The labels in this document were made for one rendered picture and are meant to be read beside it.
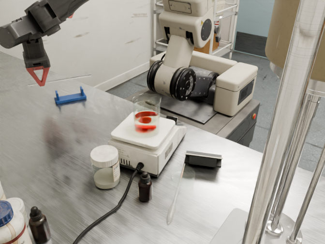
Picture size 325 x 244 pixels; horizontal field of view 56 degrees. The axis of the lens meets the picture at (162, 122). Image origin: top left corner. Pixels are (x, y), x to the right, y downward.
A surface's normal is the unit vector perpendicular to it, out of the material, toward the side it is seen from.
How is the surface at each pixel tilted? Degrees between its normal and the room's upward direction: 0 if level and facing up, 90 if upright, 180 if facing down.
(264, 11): 90
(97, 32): 90
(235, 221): 0
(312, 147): 0
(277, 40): 90
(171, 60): 64
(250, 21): 90
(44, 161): 0
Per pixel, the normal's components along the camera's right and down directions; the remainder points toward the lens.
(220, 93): -0.59, 0.42
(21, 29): 0.79, -0.24
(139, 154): -0.40, 0.48
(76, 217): 0.01, -0.85
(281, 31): -0.96, 0.14
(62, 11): -0.01, 0.39
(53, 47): 0.81, 0.33
